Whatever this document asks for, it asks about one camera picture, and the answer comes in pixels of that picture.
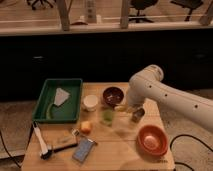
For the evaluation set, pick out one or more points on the black handled tool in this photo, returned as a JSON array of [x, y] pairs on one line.
[[50, 150]]

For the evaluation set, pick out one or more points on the white handled brush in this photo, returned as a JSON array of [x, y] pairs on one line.
[[44, 149]]

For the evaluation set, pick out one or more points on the dark metal cup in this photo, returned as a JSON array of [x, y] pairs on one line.
[[137, 115]]

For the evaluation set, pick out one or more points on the green vegetable in tray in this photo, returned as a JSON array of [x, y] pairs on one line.
[[49, 111]]

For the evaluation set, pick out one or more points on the blue sponge block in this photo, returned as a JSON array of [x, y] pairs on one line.
[[83, 149]]

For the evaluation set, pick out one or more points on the white cup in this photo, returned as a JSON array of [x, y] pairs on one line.
[[90, 103]]

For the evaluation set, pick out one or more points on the orange bowl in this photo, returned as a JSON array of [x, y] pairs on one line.
[[158, 134]]

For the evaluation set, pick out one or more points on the green translucent cup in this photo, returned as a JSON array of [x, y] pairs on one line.
[[107, 117]]

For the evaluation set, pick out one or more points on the small metal utensil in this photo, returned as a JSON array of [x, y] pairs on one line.
[[78, 134]]

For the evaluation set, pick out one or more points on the green plastic tray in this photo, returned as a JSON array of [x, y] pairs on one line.
[[69, 111]]

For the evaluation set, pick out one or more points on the orange apple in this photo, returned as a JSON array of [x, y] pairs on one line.
[[86, 127]]

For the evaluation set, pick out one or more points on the yellow banana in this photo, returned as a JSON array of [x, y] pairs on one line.
[[123, 108]]

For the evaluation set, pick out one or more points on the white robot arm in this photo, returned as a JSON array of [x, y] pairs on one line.
[[147, 83]]

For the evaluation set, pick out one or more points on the purple bowl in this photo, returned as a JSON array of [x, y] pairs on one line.
[[112, 96]]

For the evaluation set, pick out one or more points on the white egg in bowl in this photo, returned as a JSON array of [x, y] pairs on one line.
[[150, 142]]

